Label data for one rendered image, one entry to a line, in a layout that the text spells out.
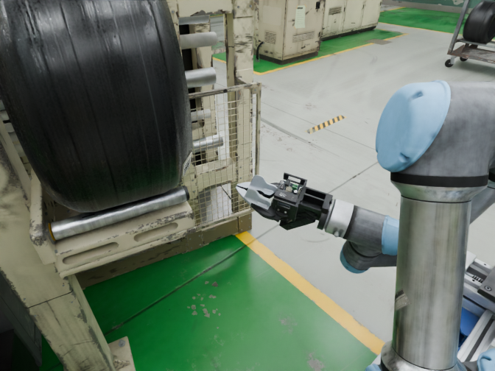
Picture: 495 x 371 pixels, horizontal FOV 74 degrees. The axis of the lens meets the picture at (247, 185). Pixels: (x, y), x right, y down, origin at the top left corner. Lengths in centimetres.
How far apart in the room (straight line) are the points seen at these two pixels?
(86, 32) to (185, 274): 148
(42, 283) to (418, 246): 95
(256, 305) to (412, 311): 128
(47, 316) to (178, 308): 73
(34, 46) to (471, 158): 62
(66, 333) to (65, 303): 14
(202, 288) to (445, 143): 154
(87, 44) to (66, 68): 5
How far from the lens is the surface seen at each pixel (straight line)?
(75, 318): 125
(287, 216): 71
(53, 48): 62
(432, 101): 45
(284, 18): 527
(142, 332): 175
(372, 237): 70
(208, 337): 168
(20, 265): 106
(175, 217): 92
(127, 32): 63
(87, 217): 90
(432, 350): 56
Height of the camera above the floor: 145
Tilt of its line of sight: 36 degrees down
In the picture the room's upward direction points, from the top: straight up
